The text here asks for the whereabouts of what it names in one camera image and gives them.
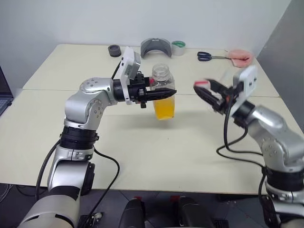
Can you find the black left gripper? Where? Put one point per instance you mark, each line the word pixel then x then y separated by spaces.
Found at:
pixel 137 91

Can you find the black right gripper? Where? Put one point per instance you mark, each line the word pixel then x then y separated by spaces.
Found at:
pixel 227 99

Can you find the red bottle cap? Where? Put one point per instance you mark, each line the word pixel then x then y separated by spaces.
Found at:
pixel 202 82

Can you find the bottle of orange juice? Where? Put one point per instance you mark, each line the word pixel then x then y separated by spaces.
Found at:
pixel 164 109

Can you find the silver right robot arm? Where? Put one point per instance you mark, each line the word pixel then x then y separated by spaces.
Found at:
pixel 270 123

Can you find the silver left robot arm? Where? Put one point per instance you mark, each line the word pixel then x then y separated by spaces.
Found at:
pixel 78 107

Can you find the grey curved headband piece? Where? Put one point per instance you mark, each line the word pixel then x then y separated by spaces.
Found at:
pixel 145 46

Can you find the pink fluffy cloth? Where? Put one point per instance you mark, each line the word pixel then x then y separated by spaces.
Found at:
pixel 242 58

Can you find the black round container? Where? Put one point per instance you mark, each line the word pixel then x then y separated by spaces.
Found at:
pixel 115 50

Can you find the grey partition panel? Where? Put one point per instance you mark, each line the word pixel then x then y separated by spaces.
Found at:
pixel 285 47

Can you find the dark rounded shape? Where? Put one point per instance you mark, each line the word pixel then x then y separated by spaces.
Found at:
pixel 131 213
pixel 192 213

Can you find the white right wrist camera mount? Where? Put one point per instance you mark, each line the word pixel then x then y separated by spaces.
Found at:
pixel 249 83

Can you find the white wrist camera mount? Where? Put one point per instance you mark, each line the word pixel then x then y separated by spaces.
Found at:
pixel 249 83
pixel 127 61

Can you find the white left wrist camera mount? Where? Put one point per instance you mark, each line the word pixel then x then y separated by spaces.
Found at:
pixel 127 61

